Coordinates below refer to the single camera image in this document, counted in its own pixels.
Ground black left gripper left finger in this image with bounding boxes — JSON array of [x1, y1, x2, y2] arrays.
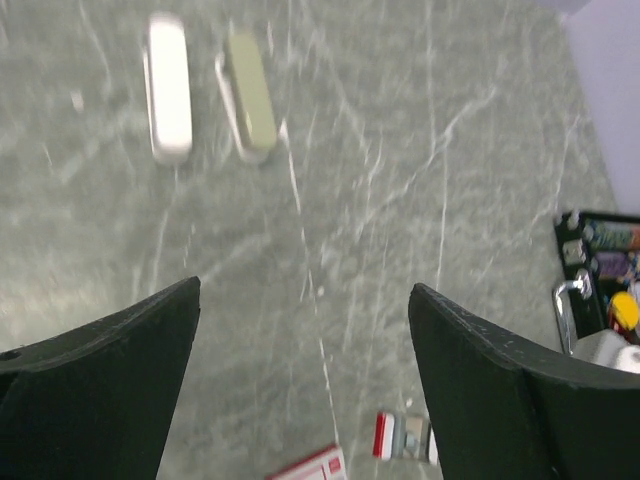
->
[[1, 277, 200, 479]]

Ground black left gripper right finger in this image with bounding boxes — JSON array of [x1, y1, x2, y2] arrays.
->
[[408, 284, 639, 479]]

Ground staple strip pack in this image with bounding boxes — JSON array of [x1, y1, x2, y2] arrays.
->
[[372, 411, 439, 466]]

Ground red white staple box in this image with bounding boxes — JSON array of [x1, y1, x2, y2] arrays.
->
[[265, 444, 348, 480]]

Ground white stapler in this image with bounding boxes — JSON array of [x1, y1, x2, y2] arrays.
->
[[142, 12, 193, 166]]

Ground beige green stapler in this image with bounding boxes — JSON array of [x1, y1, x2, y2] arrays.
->
[[215, 31, 278, 165]]

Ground black poker chip case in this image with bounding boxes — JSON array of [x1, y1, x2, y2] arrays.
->
[[554, 210, 639, 351]]

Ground chrome case handle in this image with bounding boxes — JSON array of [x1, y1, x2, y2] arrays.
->
[[552, 269, 593, 356]]

